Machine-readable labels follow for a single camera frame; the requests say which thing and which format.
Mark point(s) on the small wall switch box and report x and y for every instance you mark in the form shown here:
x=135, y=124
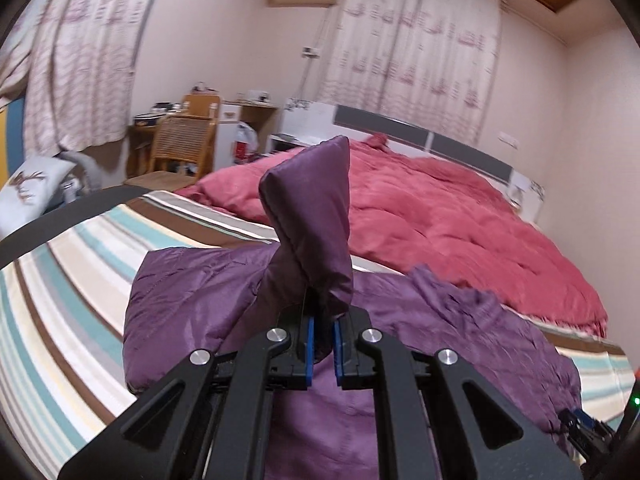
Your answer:
x=311, y=51

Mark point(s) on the white wall socket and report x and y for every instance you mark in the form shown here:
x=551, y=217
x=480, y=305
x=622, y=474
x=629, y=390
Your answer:
x=508, y=139

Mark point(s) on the purple quilted jacket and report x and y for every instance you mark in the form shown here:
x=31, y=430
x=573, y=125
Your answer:
x=200, y=300

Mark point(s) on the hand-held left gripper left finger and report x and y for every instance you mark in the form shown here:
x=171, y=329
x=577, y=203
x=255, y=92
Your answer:
x=309, y=346

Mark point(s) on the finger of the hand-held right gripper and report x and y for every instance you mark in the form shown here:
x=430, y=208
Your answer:
x=582, y=422

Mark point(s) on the patterned white curtain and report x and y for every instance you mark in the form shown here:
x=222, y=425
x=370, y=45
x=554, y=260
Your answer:
x=85, y=60
x=410, y=60

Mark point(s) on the wooden desk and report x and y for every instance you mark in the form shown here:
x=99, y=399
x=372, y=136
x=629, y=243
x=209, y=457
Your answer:
x=137, y=145

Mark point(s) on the striped bed sheet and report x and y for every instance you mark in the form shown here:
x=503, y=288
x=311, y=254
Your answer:
x=75, y=270

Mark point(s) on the wooden shelf unit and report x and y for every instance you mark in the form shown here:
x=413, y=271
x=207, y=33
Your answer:
x=260, y=115

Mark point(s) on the white and grey headboard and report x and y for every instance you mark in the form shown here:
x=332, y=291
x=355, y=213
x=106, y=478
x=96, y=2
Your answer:
x=310, y=122

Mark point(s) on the white cushion with deer print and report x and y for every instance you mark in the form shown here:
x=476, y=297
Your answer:
x=30, y=195

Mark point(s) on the red duvet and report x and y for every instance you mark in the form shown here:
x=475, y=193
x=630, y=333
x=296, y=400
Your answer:
x=450, y=220

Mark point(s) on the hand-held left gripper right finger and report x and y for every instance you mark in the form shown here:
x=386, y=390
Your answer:
x=341, y=351

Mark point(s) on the red and white plastic bag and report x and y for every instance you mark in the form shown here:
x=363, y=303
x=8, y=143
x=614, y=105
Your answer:
x=244, y=147

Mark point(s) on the wooden wicker chair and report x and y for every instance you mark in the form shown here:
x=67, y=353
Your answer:
x=180, y=135

